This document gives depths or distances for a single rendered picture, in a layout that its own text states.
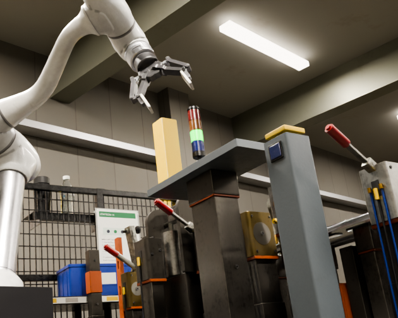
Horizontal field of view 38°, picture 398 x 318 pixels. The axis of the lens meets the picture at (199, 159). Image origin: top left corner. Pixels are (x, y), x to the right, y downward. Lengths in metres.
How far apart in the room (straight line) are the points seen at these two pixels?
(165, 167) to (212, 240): 1.70
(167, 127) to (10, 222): 1.39
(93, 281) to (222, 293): 1.05
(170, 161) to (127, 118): 2.69
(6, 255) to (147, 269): 0.45
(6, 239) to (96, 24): 0.71
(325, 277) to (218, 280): 0.28
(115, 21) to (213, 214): 0.74
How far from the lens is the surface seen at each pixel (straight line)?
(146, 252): 1.63
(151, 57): 1.77
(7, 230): 1.87
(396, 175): 1.21
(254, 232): 1.47
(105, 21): 1.78
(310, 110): 6.25
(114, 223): 2.67
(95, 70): 4.75
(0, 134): 1.98
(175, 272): 1.67
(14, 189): 1.97
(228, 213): 1.32
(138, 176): 5.48
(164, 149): 3.01
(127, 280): 1.98
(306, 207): 1.12
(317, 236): 1.12
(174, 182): 1.40
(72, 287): 2.32
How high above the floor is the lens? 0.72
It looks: 20 degrees up
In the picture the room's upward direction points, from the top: 7 degrees counter-clockwise
